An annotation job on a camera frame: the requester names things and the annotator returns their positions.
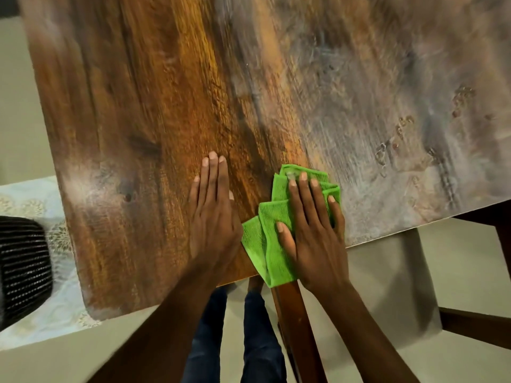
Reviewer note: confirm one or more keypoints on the person's right hand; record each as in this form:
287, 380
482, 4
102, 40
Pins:
315, 243

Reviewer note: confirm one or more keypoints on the person's left hand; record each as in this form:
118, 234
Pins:
211, 219

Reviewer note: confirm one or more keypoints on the person's left little finger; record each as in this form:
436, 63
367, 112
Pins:
194, 191

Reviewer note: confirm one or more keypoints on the person's left middle finger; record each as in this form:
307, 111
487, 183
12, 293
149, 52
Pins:
210, 175

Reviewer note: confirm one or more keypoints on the person's left thumb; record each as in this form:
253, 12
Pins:
232, 201

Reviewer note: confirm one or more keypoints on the person's right little finger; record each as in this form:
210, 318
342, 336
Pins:
337, 213

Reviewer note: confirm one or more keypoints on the person's right thumb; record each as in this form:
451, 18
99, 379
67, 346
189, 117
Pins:
286, 238

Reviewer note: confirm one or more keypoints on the person's right middle finger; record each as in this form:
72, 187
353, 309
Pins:
308, 197

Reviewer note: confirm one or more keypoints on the green microfiber cloth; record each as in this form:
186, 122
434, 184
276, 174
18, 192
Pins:
267, 235

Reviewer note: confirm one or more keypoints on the person's right forearm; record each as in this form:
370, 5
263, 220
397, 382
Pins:
359, 335

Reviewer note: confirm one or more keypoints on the person's left forearm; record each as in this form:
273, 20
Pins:
159, 327

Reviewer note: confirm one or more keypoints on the brown wooden table leg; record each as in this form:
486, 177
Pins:
504, 243
297, 335

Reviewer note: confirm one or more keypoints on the person's blue jeans legs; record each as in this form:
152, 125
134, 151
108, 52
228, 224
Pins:
235, 339

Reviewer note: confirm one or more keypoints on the pale floral patterned rug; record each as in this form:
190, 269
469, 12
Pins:
48, 275

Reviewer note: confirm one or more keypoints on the brown wooden table crossbar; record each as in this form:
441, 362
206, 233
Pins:
475, 325

